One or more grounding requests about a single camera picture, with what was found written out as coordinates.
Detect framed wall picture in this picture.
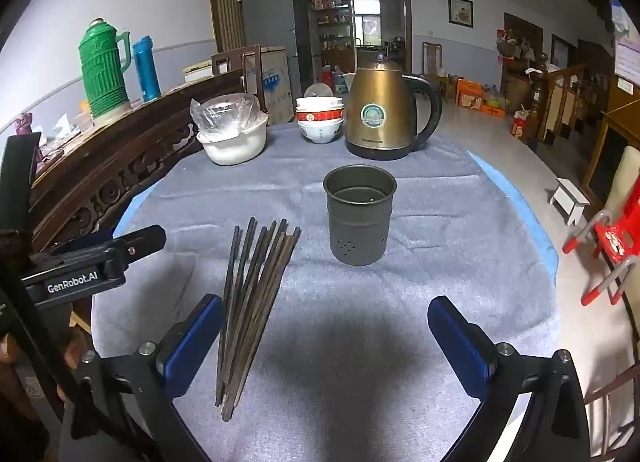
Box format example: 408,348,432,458
447,0,474,28

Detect clear plastic bag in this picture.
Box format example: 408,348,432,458
190,93,269,135

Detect bundle of dark chopsticks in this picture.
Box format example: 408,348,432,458
215,218,302,422

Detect white footstool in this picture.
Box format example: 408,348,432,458
549,178,592,226

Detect white porcelain bowl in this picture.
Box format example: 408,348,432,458
298,119,344,145

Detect carved wooden sideboard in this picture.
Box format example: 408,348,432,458
27,69,246,253

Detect wooden stair banister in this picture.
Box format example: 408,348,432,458
530,54,616,145

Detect red patterned bowl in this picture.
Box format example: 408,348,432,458
296,109,346,125

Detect wooden display shelf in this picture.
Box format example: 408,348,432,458
311,0,354,80

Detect green thermos flask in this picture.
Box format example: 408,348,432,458
79,18,132,119

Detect grey refrigerator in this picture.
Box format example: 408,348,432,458
241,0,313,92

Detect orange cardboard box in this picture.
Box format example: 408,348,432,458
456,79,485,110

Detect pink wall calendar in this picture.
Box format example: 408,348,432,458
614,36,640,95

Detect blue thermos bottle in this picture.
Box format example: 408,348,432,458
132,36,162,102

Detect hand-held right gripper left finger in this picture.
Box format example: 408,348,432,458
60,293,224,462

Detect blue table cover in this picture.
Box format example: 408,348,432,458
111,149,560,295

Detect hanging cloth bags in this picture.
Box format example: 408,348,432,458
496,29,538,65

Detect dark wooden chair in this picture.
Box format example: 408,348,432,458
211,44,268,112

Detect white chest freezer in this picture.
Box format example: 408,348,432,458
182,44,294,125

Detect gold electric kettle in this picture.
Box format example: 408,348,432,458
344,50,444,161

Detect red child chair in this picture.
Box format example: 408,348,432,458
562,192,640,307

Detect grey metal chopstick holder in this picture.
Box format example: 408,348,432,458
322,166,398,266

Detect black cable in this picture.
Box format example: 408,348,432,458
0,272,161,458

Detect grey tablecloth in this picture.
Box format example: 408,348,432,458
90,122,561,462

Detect brown high-back chair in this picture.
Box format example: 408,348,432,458
421,42,448,87

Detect cream cushioned chair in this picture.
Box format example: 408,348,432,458
582,146,640,448

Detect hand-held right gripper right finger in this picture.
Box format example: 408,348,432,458
427,296,593,462

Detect white enamel basin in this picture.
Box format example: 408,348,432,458
196,114,268,167

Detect plain white bowl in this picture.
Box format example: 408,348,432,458
295,96,345,112

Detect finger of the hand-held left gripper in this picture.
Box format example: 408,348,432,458
112,224,167,270

